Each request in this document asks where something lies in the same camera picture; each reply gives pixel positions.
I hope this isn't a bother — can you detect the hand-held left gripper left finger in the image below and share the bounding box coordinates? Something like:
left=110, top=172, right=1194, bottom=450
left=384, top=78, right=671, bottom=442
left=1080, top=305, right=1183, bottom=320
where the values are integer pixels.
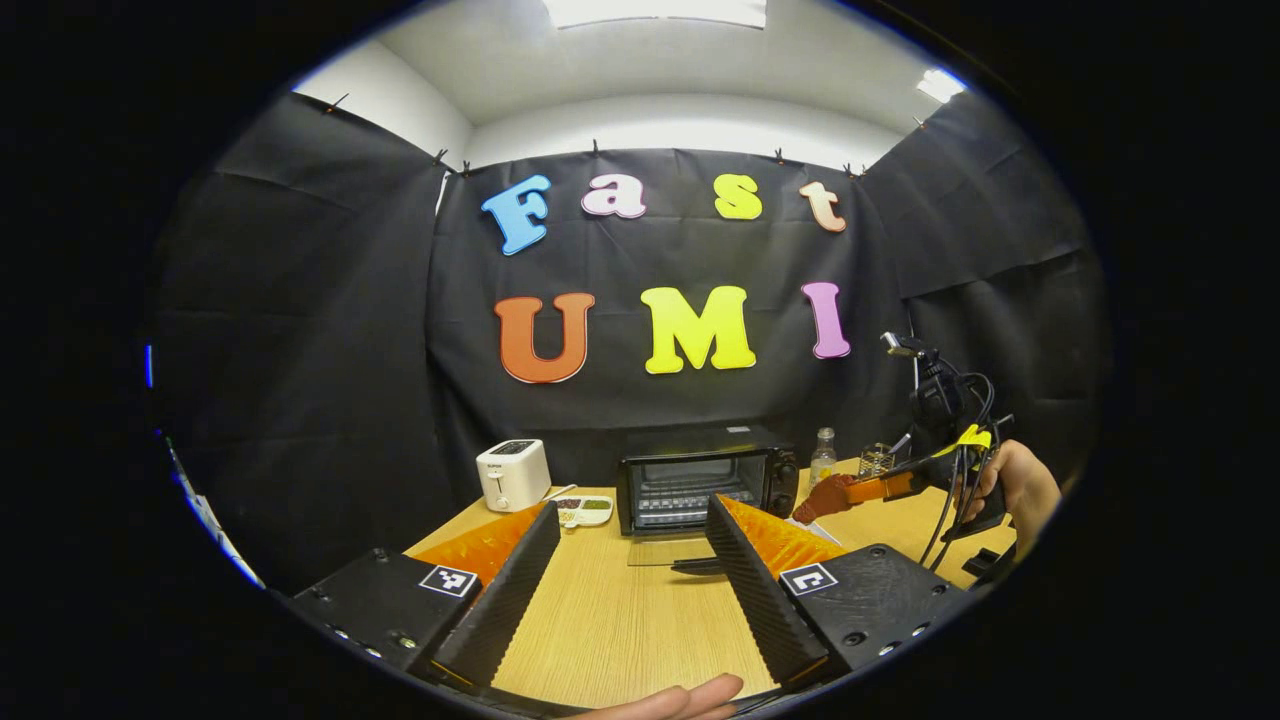
left=290, top=500, right=561, bottom=689

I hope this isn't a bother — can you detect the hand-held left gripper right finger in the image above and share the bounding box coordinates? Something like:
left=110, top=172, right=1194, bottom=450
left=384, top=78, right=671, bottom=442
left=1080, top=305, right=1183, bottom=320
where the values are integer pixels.
left=705, top=494, right=976, bottom=691

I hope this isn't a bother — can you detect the red meat steak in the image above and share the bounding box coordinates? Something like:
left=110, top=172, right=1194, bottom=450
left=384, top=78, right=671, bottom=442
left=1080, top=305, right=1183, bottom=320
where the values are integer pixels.
left=792, top=474, right=859, bottom=525

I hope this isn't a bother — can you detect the black electric oven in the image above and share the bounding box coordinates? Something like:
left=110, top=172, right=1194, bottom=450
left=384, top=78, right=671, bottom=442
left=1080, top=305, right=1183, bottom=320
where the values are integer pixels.
left=615, top=425, right=801, bottom=576

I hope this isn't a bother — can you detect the white divided snack dish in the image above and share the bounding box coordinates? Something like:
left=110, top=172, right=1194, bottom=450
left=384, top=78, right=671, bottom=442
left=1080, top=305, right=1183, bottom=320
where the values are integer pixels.
left=555, top=494, right=614, bottom=529

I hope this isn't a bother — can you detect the white toaster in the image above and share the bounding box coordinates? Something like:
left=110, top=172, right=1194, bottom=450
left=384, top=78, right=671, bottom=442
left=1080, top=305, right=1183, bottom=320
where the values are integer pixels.
left=475, top=439, right=552, bottom=513

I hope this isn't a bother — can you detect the black backdrop cloth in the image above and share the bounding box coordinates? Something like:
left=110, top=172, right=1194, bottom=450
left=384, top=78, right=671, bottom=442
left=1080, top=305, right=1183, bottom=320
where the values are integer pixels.
left=150, top=92, right=1111, bottom=591

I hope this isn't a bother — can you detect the large ceiling light panel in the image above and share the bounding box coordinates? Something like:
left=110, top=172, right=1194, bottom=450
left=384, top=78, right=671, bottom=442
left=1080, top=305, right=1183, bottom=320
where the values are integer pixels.
left=543, top=0, right=769, bottom=29

